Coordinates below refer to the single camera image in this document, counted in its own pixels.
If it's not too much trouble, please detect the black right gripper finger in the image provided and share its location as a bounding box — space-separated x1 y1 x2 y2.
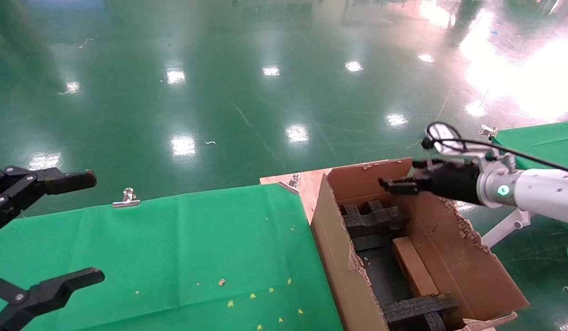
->
379 177 423 195

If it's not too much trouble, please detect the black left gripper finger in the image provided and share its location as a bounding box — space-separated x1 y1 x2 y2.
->
0 269 106 331
0 167 98 230

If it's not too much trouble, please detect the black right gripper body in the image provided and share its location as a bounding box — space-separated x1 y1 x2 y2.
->
419 162 482 206

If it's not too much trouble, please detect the small taped cardboard box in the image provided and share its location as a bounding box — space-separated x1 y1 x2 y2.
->
392 236 440 297

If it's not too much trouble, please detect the large open cardboard carton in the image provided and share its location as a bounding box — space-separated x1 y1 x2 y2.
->
310 158 529 331

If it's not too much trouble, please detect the green cloth on neighbouring table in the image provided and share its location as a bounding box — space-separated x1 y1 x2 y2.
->
488 120 568 171

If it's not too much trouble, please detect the large green table cloth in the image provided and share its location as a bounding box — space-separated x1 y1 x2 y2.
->
0 184 344 331

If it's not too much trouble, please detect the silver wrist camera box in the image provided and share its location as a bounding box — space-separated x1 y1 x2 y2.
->
429 125 466 154

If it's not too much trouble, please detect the silver camera mount bracket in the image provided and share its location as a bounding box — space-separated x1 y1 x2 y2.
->
431 149 516 173

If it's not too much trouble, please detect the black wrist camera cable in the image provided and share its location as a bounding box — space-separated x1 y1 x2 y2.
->
422 122 568 176

